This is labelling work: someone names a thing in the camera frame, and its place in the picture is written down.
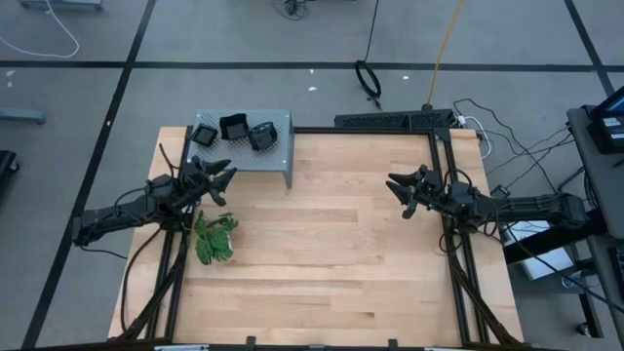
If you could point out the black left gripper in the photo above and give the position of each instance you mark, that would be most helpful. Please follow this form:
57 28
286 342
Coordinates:
195 183

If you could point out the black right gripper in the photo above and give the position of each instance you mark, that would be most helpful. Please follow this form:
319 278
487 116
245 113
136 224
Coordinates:
431 192

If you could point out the small black square plate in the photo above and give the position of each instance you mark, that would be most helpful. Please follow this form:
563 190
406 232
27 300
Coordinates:
204 134

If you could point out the black wavy square plate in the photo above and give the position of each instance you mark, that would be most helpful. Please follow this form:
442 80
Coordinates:
234 128

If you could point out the black oval leaf plate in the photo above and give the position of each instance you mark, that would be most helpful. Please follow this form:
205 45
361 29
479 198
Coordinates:
263 136

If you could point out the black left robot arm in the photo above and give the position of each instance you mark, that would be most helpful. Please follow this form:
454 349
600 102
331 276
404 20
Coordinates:
112 219

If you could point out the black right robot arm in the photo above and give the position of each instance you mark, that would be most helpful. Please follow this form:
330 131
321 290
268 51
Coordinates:
536 209

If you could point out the grey perforated metal shelf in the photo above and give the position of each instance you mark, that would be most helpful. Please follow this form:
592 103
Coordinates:
253 158

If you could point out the green plant in white pot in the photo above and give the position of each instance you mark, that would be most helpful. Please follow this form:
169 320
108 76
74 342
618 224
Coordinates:
214 241

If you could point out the black perforated metal box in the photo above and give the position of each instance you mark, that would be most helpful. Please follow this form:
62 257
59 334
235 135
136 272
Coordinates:
380 120

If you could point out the white box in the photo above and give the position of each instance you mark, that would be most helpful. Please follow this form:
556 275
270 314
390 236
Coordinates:
546 258

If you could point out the grey desk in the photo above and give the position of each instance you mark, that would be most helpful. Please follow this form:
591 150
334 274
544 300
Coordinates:
602 175

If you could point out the black electronic device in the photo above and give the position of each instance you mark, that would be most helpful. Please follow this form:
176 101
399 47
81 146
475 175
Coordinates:
607 131

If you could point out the grey desk foot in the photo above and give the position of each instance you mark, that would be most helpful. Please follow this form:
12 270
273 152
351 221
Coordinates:
22 116

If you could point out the black caster wheel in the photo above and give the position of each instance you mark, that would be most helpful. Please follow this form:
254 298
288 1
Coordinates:
584 330

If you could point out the grey furniture base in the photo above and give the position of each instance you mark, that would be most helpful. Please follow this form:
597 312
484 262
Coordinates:
63 4

